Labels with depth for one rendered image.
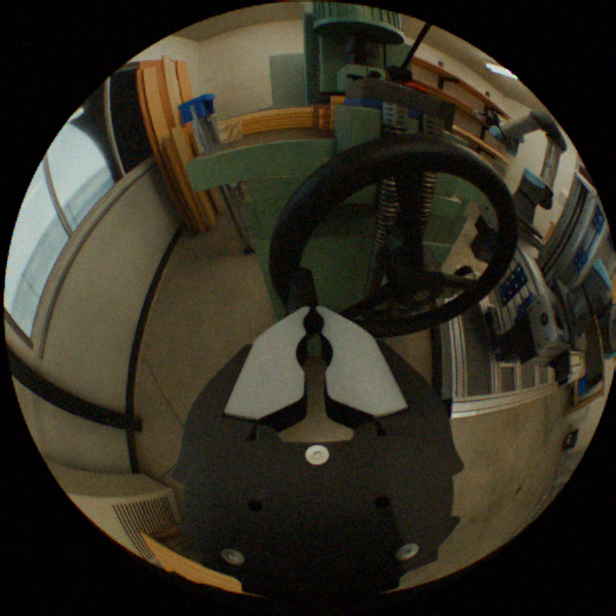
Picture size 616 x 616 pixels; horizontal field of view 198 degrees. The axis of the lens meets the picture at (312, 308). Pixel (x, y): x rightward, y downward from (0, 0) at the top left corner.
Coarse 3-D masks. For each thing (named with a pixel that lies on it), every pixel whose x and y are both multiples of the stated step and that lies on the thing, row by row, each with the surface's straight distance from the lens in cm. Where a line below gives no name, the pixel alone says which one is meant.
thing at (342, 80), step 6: (348, 66) 43; (354, 66) 44; (360, 66) 44; (342, 72) 48; (348, 72) 43; (354, 72) 43; (360, 72) 43; (366, 72) 44; (384, 72) 45; (342, 78) 48; (348, 78) 43; (378, 78) 44; (384, 78) 45; (342, 84) 48; (342, 90) 48
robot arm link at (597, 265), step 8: (592, 264) 75; (600, 264) 73; (592, 272) 73; (600, 272) 72; (584, 280) 74; (592, 280) 72; (600, 280) 71; (608, 280) 72; (592, 288) 71; (600, 288) 71; (608, 288) 73; (592, 296) 71; (600, 296) 72; (608, 296) 73; (592, 304) 72; (600, 304) 72; (608, 304) 73; (600, 312) 73
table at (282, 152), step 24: (216, 144) 45; (240, 144) 35; (264, 144) 31; (288, 144) 31; (312, 144) 31; (336, 144) 31; (192, 168) 36; (216, 168) 34; (240, 168) 33; (264, 168) 32; (288, 168) 32; (312, 168) 32; (360, 192) 24; (456, 192) 42; (480, 192) 45
